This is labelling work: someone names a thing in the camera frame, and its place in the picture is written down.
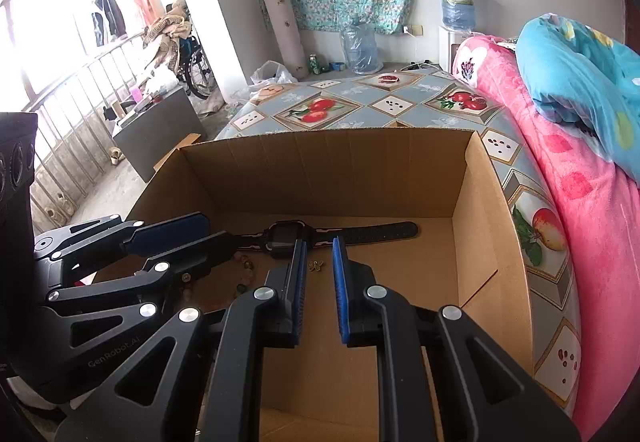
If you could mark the rolled pink mat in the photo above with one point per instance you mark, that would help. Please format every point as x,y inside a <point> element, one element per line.
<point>285,29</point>

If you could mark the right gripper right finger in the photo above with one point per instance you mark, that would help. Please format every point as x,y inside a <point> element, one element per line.
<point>441,377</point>

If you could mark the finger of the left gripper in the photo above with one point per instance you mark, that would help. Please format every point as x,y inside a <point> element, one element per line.
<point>155,280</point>
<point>96,244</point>

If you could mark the white plastic bag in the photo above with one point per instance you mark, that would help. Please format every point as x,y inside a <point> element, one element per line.
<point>272,73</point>

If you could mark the grey low cabinet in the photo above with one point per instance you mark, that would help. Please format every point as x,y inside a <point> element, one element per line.
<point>147,137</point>

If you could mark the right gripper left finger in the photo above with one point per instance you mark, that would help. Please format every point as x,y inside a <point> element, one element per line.
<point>199,377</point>

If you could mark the empty water jug on floor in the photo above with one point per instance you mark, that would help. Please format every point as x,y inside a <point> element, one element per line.
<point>360,48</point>

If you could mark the wheelchair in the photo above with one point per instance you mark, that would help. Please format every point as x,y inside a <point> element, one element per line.
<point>193,68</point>

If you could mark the blue floral quilt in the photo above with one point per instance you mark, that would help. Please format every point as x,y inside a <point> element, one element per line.
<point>577,75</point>

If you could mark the metal balcony railing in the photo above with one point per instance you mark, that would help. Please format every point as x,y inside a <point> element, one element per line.
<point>74,140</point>

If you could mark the black purple smart watch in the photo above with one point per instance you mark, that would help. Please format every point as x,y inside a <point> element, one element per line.
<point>278,241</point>

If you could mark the blue water bottle on dispenser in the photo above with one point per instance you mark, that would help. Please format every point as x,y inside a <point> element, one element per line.
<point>458,15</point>

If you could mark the brown cardboard box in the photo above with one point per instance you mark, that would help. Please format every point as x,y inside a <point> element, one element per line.
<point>423,207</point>

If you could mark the pink blanket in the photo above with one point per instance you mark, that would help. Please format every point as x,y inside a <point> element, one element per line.
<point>599,207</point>

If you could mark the fruit pattern table cloth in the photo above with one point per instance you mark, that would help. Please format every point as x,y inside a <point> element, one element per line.
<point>431,99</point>

